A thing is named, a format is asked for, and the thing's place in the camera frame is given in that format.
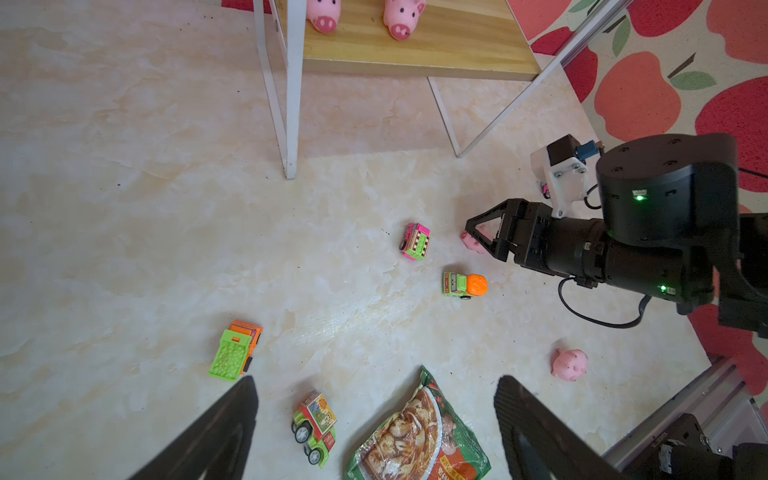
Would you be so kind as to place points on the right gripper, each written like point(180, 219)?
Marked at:
point(565, 247)

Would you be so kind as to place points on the wooden two-tier shelf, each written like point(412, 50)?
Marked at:
point(480, 40)

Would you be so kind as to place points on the front aluminium rail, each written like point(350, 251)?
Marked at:
point(711, 429)

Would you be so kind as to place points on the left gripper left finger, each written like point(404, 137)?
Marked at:
point(216, 445)

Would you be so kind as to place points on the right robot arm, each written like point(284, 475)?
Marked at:
point(658, 216)

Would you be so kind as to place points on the green snack bag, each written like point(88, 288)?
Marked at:
point(425, 439)

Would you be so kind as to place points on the green orange dump truck toy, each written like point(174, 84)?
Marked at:
point(235, 351)

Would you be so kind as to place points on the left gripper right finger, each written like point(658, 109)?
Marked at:
point(537, 444)

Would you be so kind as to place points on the pink pig toy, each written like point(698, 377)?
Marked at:
point(401, 17)
point(324, 15)
point(472, 244)
point(569, 365)

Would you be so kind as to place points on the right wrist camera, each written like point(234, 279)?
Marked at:
point(562, 165)

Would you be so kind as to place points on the right aluminium frame post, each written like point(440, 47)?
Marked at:
point(595, 22)

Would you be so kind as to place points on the pink green truck toy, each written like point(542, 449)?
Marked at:
point(416, 241)

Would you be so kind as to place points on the green orange mixer truck toy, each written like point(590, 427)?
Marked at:
point(464, 286)

